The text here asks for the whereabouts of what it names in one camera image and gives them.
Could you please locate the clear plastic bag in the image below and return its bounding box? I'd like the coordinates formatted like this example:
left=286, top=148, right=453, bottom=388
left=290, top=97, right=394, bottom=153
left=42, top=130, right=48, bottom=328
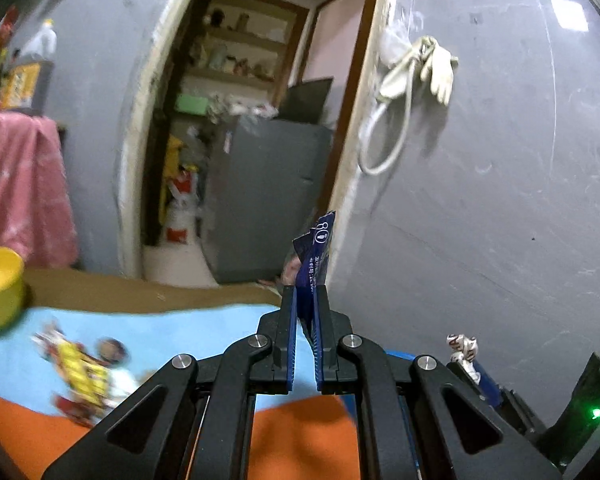
left=380, top=10, right=421, bottom=66

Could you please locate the wooden door frame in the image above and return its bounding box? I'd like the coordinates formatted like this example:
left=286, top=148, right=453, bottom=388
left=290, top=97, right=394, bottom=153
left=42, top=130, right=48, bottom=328
left=116, top=0, right=398, bottom=286

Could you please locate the printed blue and orange blanket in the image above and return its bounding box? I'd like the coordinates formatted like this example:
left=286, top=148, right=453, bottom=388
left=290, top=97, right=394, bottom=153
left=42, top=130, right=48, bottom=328
left=0, top=302, right=361, bottom=480

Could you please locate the dark blue snack wrapper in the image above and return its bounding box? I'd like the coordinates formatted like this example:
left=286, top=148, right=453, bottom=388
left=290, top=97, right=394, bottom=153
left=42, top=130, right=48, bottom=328
left=292, top=210, right=337, bottom=346

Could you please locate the white work glove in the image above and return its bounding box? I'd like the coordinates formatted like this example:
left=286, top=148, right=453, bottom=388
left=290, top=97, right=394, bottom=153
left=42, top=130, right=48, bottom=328
left=377, top=35, right=433, bottom=103
left=420, top=42, right=459, bottom=106

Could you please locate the black flat panel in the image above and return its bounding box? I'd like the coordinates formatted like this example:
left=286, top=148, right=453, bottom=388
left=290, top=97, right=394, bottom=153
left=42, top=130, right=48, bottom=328
left=279, top=76, right=334, bottom=123

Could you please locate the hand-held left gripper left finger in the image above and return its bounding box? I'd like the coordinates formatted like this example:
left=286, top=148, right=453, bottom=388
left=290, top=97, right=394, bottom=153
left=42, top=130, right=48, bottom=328
left=41, top=285, right=301, bottom=480

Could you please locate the green box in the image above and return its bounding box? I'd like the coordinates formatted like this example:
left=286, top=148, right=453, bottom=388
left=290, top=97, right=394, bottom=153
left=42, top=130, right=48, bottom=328
left=175, top=94, right=212, bottom=115

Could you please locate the yellow plastic bowl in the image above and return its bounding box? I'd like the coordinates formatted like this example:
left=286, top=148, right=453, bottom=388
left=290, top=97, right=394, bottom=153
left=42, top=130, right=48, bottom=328
left=0, top=246, right=27, bottom=331

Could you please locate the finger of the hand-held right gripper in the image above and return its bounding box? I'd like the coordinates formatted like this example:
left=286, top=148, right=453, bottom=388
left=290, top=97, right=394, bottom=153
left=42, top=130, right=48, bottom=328
left=449, top=361, right=504, bottom=407

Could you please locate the wooden shelf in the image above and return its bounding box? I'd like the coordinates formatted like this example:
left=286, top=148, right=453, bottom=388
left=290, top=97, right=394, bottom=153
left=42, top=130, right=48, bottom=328
left=180, top=0, right=306, bottom=106

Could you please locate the white and red wrapper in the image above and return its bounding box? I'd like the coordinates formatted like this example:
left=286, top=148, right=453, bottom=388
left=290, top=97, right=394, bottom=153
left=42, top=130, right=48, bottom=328
left=446, top=332, right=481, bottom=381

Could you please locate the yellow plastic container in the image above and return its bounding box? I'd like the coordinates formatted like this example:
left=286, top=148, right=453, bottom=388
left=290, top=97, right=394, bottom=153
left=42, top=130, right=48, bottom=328
left=160, top=135, right=186, bottom=231

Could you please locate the small pink cloth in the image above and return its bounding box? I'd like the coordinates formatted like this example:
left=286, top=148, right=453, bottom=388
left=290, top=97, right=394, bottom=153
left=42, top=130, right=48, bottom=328
left=282, top=255, right=301, bottom=286

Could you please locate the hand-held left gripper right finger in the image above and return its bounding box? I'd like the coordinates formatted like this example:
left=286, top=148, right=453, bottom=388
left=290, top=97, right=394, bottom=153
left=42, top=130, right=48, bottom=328
left=314, top=285, right=568, bottom=480

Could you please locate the white looped cable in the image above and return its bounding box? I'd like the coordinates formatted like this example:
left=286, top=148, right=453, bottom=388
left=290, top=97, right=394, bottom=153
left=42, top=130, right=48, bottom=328
left=358, top=47, right=413, bottom=176

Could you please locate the pink checked cloth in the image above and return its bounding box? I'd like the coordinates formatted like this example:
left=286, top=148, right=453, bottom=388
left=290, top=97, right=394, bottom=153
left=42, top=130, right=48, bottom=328
left=0, top=102, right=79, bottom=268

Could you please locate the brown bed sheet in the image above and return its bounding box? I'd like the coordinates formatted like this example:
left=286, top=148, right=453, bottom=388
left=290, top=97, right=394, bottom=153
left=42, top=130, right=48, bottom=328
left=22, top=267, right=283, bottom=313

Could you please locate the grey refrigerator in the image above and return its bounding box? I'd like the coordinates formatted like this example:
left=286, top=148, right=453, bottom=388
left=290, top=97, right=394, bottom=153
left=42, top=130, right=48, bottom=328
left=200, top=115, right=333, bottom=283

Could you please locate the large cooking oil bottle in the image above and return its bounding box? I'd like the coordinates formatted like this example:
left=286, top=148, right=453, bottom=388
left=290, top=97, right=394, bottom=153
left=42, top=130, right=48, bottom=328
left=0, top=19, right=58, bottom=113

